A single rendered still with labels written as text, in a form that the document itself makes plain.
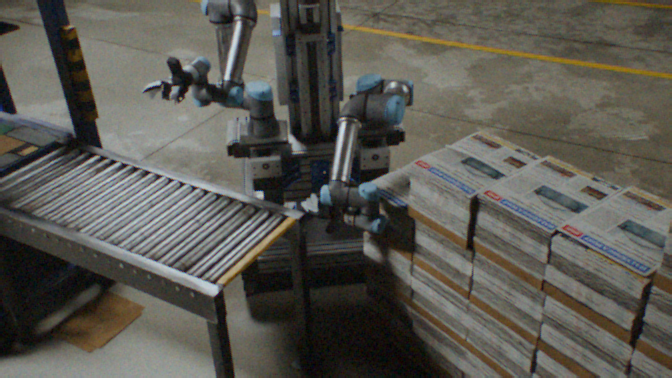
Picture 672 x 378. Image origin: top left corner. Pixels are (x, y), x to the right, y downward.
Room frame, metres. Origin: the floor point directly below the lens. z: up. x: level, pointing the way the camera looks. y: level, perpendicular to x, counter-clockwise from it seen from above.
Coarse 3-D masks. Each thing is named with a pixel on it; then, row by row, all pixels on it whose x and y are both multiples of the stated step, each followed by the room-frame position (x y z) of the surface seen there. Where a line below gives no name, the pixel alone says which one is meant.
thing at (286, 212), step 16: (64, 144) 2.82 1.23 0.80; (80, 144) 2.81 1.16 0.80; (112, 160) 2.66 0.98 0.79; (128, 160) 2.64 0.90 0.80; (160, 176) 2.51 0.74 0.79; (176, 176) 2.49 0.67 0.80; (208, 192) 2.37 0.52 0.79; (224, 192) 2.35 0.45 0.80; (240, 192) 2.34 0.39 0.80; (256, 208) 2.24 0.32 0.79; (272, 208) 2.22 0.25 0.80; (288, 208) 2.21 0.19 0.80; (304, 224) 2.16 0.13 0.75
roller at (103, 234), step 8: (176, 184) 2.43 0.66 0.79; (160, 192) 2.37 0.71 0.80; (168, 192) 2.38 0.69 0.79; (144, 200) 2.31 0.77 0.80; (152, 200) 2.32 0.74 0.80; (160, 200) 2.34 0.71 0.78; (136, 208) 2.26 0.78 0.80; (144, 208) 2.27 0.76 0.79; (120, 216) 2.21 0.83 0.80; (128, 216) 2.21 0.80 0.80; (136, 216) 2.23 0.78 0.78; (112, 224) 2.15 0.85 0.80; (120, 224) 2.16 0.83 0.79; (96, 232) 2.10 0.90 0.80; (104, 232) 2.11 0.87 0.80; (112, 232) 2.12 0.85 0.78; (104, 240) 2.09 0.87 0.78
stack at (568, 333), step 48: (384, 192) 2.25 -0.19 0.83; (432, 240) 2.02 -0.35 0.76; (384, 288) 2.22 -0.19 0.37; (432, 288) 1.99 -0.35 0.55; (480, 288) 1.82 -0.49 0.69; (528, 288) 1.68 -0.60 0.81; (384, 336) 2.21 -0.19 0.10; (432, 336) 2.00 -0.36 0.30; (480, 336) 1.80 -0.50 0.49; (576, 336) 1.53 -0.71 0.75
